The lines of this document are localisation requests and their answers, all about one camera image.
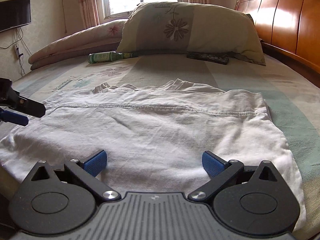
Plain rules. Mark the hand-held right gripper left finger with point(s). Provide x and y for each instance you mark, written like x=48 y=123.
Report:
x=96 y=162

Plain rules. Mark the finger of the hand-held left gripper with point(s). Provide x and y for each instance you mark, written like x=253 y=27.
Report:
x=30 y=106
x=15 y=117

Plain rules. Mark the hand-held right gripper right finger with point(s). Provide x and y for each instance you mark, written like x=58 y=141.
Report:
x=212 y=163

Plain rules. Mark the white t-shirt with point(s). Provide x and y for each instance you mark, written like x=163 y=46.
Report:
x=155 y=130

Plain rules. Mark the folded pink floral quilt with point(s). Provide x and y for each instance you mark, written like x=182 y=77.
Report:
x=75 y=42

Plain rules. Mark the black flat television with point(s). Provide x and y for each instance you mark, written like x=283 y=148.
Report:
x=15 y=13

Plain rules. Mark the green glass bottle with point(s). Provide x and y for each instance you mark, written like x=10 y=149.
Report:
x=105 y=57

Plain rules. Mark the black panda print phone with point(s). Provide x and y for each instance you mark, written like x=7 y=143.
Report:
x=207 y=57

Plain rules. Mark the floral patchwork pillow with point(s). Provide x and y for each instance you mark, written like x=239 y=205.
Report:
x=190 y=27

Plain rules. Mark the wooden headboard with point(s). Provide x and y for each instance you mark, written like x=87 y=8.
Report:
x=287 y=22

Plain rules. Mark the white wall power strip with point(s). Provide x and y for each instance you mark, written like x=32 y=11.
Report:
x=17 y=51

